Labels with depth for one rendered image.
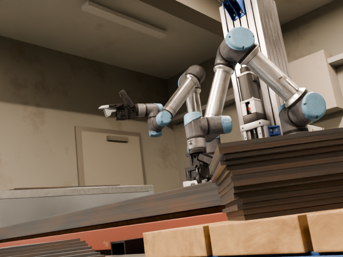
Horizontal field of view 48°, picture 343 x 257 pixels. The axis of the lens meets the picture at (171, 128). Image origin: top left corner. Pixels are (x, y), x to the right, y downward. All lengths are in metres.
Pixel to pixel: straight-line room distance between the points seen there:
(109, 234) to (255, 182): 0.64
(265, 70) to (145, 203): 1.06
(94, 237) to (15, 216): 1.12
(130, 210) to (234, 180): 0.56
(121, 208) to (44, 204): 1.27
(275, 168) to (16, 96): 4.65
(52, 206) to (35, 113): 2.89
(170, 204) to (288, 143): 0.46
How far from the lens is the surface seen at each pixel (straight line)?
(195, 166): 1.50
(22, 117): 4.83
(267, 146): 0.30
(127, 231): 0.85
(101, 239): 0.94
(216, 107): 1.71
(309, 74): 4.91
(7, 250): 0.87
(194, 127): 1.52
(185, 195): 0.71
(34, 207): 2.09
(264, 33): 2.24
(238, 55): 1.71
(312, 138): 0.31
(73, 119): 5.18
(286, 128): 1.84
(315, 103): 1.73
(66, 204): 2.17
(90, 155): 5.13
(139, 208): 0.81
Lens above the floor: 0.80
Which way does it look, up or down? 14 degrees up
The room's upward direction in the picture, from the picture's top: 7 degrees counter-clockwise
